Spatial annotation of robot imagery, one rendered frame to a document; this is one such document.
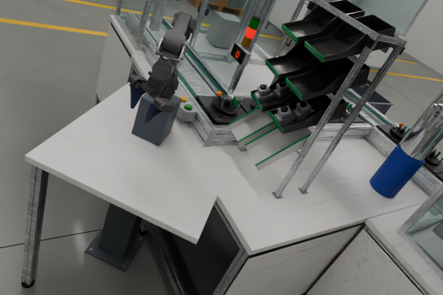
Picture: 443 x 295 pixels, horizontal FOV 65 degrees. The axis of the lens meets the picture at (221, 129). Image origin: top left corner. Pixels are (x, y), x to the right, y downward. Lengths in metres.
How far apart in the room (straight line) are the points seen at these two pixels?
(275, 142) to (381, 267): 0.80
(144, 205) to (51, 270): 0.94
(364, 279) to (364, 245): 0.17
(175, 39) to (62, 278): 1.47
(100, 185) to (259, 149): 0.67
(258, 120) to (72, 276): 1.28
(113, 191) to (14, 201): 1.17
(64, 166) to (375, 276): 1.49
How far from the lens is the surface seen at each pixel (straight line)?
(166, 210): 1.34
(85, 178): 1.39
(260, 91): 1.50
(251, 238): 1.40
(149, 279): 2.20
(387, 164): 2.09
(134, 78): 1.16
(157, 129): 1.56
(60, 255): 2.22
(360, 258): 1.98
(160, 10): 2.65
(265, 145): 1.55
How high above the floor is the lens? 1.83
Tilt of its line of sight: 31 degrees down
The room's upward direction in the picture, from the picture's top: 24 degrees clockwise
